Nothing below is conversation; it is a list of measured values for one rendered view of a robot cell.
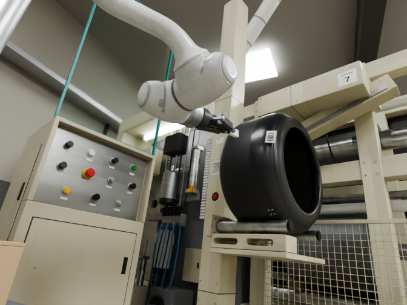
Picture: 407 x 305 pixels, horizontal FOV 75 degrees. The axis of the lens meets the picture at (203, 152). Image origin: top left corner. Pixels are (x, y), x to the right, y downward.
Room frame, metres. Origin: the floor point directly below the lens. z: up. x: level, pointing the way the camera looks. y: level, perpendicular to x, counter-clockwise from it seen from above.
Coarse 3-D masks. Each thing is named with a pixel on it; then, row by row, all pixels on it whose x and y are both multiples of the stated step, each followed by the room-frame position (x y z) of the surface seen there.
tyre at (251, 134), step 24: (264, 120) 0.99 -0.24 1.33; (288, 120) 1.01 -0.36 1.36; (240, 144) 1.01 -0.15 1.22; (264, 144) 0.94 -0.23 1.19; (288, 144) 1.31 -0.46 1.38; (312, 144) 1.19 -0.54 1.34; (240, 168) 1.01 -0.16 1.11; (264, 168) 0.95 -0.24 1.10; (288, 168) 1.40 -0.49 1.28; (312, 168) 1.31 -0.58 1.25; (240, 192) 1.05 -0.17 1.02; (264, 192) 0.98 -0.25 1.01; (288, 192) 0.99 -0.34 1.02; (312, 192) 1.33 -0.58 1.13; (240, 216) 1.14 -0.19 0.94; (264, 216) 1.06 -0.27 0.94; (288, 216) 1.04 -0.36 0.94; (312, 216) 1.15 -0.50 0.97
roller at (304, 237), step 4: (252, 232) 1.43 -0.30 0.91; (304, 232) 1.23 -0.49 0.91; (308, 232) 1.22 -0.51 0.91; (312, 232) 1.21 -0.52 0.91; (316, 232) 1.19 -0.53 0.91; (292, 236) 1.27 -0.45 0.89; (296, 236) 1.26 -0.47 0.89; (300, 236) 1.24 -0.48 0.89; (304, 236) 1.23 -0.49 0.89; (308, 236) 1.22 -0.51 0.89; (312, 236) 1.20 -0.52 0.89; (316, 236) 1.19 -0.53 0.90; (320, 236) 1.21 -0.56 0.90; (300, 240) 1.26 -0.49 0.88; (304, 240) 1.25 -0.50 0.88; (308, 240) 1.23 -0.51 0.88; (312, 240) 1.22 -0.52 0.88; (316, 240) 1.21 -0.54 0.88
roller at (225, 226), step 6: (222, 222) 1.21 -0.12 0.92; (228, 222) 1.19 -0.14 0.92; (234, 222) 1.17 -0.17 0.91; (240, 222) 1.14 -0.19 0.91; (246, 222) 1.12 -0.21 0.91; (252, 222) 1.10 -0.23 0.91; (258, 222) 1.08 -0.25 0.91; (264, 222) 1.06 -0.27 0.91; (270, 222) 1.04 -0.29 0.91; (276, 222) 1.02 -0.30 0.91; (282, 222) 1.01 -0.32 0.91; (288, 222) 0.99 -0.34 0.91; (222, 228) 1.21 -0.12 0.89; (228, 228) 1.18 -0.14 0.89; (234, 228) 1.16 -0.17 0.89; (240, 228) 1.14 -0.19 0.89; (246, 228) 1.12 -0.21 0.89; (252, 228) 1.10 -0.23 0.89; (258, 228) 1.08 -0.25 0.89; (264, 228) 1.06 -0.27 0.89; (270, 228) 1.04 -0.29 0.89; (276, 228) 1.02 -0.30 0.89; (282, 228) 1.01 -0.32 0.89; (288, 228) 0.99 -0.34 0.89
